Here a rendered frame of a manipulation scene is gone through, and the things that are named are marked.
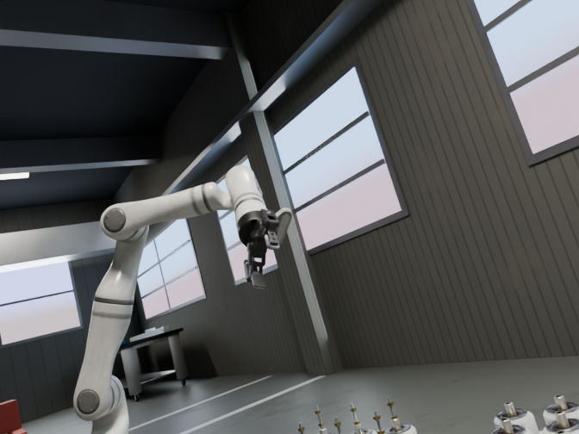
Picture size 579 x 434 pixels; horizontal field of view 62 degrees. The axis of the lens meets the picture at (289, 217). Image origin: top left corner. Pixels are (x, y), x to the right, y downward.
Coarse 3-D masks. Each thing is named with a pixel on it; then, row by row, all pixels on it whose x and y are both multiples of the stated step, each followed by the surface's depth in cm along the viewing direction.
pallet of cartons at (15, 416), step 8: (8, 400) 582; (16, 400) 542; (0, 408) 531; (8, 408) 535; (16, 408) 540; (0, 416) 529; (8, 416) 533; (16, 416) 537; (0, 424) 527; (8, 424) 531; (16, 424) 535; (0, 432) 525; (8, 432) 570; (16, 432) 502; (24, 432) 485
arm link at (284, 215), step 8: (248, 200) 103; (256, 200) 103; (240, 208) 101; (248, 208) 99; (256, 208) 99; (264, 208) 101; (288, 208) 102; (240, 216) 99; (280, 216) 101; (288, 216) 101; (280, 224) 102; (288, 224) 102; (280, 232) 103; (280, 240) 104
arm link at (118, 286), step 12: (144, 228) 120; (132, 240) 119; (144, 240) 121; (120, 252) 121; (132, 252) 120; (120, 264) 119; (132, 264) 119; (108, 276) 117; (120, 276) 116; (132, 276) 118; (108, 288) 114; (120, 288) 115; (132, 288) 117; (96, 300) 114; (108, 300) 113; (120, 300) 114; (132, 300) 117
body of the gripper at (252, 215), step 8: (248, 216) 97; (256, 216) 97; (240, 224) 97; (248, 224) 96; (256, 224) 96; (240, 232) 97; (248, 232) 97; (240, 240) 98; (248, 240) 98; (256, 240) 94; (264, 240) 93; (256, 248) 93; (264, 248) 94; (256, 256) 94; (264, 256) 94
